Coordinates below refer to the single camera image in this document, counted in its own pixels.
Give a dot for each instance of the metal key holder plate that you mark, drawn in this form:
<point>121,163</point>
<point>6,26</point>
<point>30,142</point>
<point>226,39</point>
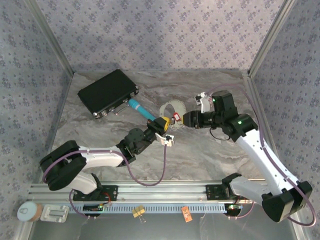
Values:
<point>178,106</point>

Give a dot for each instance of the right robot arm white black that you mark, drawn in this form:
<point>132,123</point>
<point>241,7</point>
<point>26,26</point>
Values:
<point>262,162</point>

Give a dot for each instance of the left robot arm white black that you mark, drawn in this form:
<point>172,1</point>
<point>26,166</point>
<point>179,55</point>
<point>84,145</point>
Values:
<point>100,157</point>

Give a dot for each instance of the red key tag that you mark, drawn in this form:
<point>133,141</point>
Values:
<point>176,116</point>

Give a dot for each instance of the teal marker pen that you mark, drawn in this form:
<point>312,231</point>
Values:
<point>140,107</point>

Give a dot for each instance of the black hard case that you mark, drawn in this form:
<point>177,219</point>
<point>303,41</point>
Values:
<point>107,93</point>

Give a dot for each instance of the gold binder clip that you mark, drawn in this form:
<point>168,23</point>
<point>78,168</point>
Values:
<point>138,212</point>

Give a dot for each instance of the small green circuit board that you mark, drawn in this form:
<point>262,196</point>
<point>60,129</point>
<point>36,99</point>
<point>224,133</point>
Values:
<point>93,207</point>
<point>233,207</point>

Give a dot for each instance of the orange paper tag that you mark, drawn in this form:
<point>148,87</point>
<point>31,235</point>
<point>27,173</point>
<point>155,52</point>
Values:
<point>186,213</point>

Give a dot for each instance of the can with pale lid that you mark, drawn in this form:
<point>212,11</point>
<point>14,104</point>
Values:
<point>26,212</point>

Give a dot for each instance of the aluminium frame bar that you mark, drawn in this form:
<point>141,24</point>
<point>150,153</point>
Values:
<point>58,117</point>
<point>255,95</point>

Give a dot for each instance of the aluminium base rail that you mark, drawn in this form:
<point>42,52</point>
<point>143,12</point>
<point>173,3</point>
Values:
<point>162,192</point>

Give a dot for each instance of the aluminium frame post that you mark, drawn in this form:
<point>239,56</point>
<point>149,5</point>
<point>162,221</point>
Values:
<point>272,37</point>
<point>50,37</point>

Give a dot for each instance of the white bracket plate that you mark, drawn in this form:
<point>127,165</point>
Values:
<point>53,213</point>

